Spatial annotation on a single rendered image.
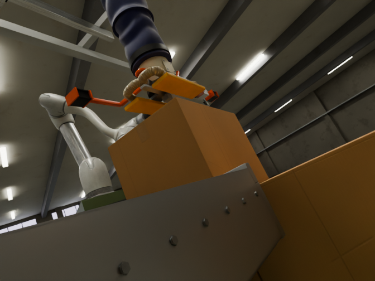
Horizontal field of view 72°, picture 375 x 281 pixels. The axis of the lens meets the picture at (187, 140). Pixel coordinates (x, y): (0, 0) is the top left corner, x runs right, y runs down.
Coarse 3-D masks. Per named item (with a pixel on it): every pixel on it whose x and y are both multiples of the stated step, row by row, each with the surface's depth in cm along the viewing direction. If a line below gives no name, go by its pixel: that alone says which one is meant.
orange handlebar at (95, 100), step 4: (140, 68) 121; (144, 68) 121; (136, 72) 121; (140, 72) 121; (136, 76) 123; (136, 92) 135; (208, 92) 176; (92, 100) 125; (96, 100) 127; (100, 100) 129; (104, 100) 132; (108, 100) 134; (124, 100) 139; (104, 104) 133; (108, 104) 134; (112, 104) 136; (116, 104) 138; (120, 104) 140; (124, 104) 141
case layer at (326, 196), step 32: (320, 160) 68; (352, 160) 64; (288, 192) 72; (320, 192) 68; (352, 192) 64; (288, 224) 72; (320, 224) 68; (352, 224) 64; (288, 256) 72; (320, 256) 68; (352, 256) 64
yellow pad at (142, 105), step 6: (132, 102) 120; (138, 102) 120; (144, 102) 122; (150, 102) 125; (156, 102) 130; (162, 102) 135; (126, 108) 122; (132, 108) 123; (138, 108) 126; (144, 108) 128; (150, 108) 131; (156, 108) 134; (150, 114) 138
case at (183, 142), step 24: (144, 120) 101; (168, 120) 95; (192, 120) 94; (216, 120) 115; (120, 144) 107; (144, 144) 101; (168, 144) 95; (192, 144) 90; (216, 144) 101; (240, 144) 125; (120, 168) 107; (144, 168) 100; (168, 168) 95; (192, 168) 89; (216, 168) 90; (144, 192) 100
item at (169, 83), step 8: (168, 72) 110; (160, 80) 112; (168, 80) 113; (176, 80) 116; (184, 80) 120; (160, 88) 117; (168, 88) 120; (176, 88) 123; (184, 88) 127; (192, 88) 130; (200, 88) 134; (184, 96) 135; (192, 96) 140
